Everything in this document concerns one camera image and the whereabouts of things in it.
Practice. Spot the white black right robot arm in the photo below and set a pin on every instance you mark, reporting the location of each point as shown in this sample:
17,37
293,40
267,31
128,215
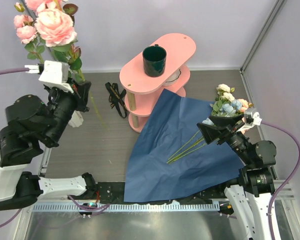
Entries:
251,192

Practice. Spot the pink three-tier wooden shelf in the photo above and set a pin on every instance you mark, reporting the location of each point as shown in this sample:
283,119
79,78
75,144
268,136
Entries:
142,91

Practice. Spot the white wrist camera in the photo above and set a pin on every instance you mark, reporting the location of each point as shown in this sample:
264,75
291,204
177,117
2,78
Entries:
251,119
53,74

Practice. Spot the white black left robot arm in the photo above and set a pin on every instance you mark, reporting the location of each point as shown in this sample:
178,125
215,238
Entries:
30,124

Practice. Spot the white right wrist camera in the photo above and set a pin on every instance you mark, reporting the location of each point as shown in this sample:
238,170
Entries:
251,119

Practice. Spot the white slotted cable duct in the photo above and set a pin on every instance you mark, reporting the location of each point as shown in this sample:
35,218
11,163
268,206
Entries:
69,206

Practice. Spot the blue wrapping paper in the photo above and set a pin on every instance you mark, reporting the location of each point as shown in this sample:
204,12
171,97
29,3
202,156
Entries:
171,124

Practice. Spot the right aluminium frame post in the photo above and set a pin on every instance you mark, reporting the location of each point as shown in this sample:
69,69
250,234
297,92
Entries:
275,11

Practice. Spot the black ribbon gold lettering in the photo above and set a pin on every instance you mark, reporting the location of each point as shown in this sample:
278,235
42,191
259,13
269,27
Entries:
117,99

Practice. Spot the white ribbed ceramic vase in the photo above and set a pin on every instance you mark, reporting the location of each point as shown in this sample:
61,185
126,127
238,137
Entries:
76,119

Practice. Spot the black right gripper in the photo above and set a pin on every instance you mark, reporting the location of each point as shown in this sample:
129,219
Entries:
226,127

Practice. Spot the white bowl on shelf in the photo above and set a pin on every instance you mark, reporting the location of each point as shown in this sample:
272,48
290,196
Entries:
173,78

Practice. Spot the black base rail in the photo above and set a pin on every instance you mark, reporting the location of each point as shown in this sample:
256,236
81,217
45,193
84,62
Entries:
113,193

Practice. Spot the artificial flower bunch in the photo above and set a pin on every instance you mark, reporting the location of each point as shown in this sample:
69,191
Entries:
225,105

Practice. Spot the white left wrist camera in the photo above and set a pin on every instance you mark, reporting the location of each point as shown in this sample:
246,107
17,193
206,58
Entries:
53,74

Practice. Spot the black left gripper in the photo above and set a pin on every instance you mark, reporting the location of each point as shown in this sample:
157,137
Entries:
82,93

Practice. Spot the dark green cup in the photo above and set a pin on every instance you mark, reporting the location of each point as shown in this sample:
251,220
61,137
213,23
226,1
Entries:
154,60

